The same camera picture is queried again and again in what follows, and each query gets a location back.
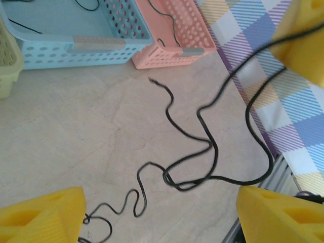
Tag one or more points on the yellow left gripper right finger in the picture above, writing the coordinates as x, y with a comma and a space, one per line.
278, 222

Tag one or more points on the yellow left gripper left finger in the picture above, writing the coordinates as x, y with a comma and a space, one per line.
38, 222

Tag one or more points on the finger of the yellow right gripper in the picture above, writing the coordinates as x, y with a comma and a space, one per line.
303, 55

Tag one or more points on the pink perforated plastic basket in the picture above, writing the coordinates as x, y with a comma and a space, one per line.
164, 59

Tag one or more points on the green perforated plastic basket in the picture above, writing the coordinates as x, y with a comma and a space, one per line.
7, 63

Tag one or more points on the blue perforated plastic basket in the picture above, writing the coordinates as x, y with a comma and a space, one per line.
63, 20

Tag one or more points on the aluminium table side rail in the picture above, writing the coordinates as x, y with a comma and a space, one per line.
283, 177

